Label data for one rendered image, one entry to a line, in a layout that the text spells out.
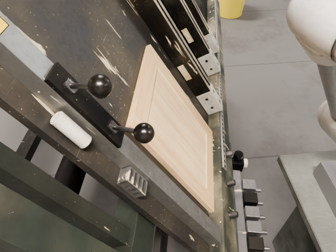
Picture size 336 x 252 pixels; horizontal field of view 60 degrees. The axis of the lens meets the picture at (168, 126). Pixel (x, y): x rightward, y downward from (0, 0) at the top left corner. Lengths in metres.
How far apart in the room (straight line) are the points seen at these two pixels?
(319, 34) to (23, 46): 0.59
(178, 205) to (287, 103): 2.25
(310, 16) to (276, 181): 1.68
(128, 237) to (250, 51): 2.99
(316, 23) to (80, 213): 0.65
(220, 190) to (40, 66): 0.76
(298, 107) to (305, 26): 2.17
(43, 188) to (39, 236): 0.16
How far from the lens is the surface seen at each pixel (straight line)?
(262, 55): 3.47
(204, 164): 1.09
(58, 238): 0.47
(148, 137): 0.51
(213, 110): 1.33
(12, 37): 0.54
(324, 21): 0.74
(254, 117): 2.68
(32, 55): 0.55
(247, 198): 1.26
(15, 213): 0.43
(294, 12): 0.81
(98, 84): 0.45
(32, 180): 0.58
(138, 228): 0.75
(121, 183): 0.65
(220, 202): 1.07
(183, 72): 1.20
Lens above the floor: 1.83
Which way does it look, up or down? 47 degrees down
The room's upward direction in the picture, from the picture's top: straight up
